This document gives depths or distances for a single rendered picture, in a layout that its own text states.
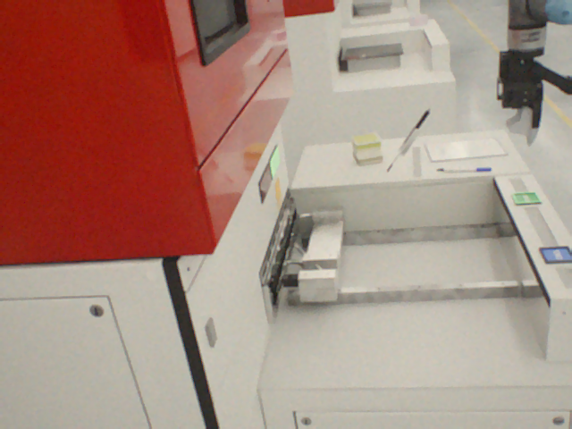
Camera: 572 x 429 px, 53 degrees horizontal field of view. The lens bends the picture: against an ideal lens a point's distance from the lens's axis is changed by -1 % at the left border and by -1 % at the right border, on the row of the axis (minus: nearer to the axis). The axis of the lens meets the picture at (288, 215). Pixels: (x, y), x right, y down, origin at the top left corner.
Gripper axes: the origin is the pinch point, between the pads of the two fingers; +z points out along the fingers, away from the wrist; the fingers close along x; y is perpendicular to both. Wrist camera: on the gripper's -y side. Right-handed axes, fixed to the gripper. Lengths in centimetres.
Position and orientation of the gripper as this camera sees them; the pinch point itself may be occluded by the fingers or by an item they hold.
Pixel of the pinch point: (532, 139)
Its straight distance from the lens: 139.1
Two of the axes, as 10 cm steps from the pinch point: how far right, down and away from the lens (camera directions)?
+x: -1.3, 4.4, -8.9
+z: 1.3, 8.9, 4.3
